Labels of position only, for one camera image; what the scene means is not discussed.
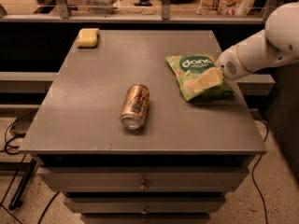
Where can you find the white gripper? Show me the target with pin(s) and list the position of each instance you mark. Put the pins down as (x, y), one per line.
(228, 62)

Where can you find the green rice chip bag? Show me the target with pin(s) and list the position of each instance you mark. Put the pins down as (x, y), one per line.
(188, 68)

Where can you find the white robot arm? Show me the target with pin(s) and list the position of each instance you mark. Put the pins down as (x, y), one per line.
(274, 46)

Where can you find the yellow sponge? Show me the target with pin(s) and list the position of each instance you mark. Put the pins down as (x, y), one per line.
(87, 38)

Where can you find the orange soda can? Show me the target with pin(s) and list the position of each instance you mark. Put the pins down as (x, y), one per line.
(135, 107)

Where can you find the grey drawer cabinet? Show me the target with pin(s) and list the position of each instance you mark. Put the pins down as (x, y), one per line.
(115, 136)

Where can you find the metal shelf rail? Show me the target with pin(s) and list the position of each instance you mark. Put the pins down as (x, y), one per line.
(124, 11)

